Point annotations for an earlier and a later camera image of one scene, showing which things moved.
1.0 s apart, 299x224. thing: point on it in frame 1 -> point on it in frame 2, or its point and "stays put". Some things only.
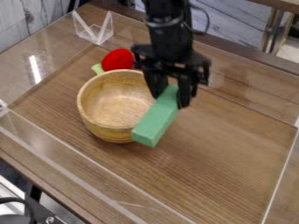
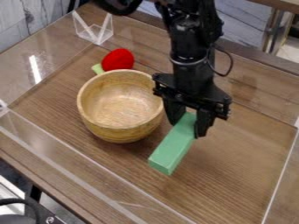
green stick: [159, 117] -> [167, 156]
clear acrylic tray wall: [27, 145] stays put
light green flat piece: [97, 68] stays put
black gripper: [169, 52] -> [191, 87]
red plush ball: [116, 59] stays put
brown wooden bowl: [113, 100] stays put
